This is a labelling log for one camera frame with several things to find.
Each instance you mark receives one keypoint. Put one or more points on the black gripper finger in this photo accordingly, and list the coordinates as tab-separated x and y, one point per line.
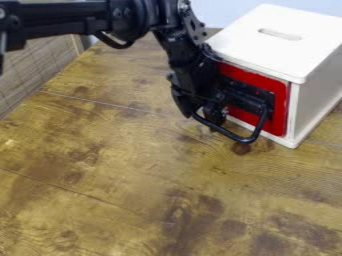
215	113
185	103

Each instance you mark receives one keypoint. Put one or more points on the red drawer front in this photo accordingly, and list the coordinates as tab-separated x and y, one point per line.
262	90

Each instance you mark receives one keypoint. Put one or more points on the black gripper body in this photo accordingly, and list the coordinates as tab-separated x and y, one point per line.
180	34

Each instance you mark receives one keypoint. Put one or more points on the black metal drawer handle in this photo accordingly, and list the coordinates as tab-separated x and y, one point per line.
234	129

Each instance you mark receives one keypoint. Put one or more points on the white wooden box cabinet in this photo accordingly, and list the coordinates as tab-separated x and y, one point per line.
286	51

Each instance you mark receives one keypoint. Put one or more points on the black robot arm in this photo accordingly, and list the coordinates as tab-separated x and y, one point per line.
119	22

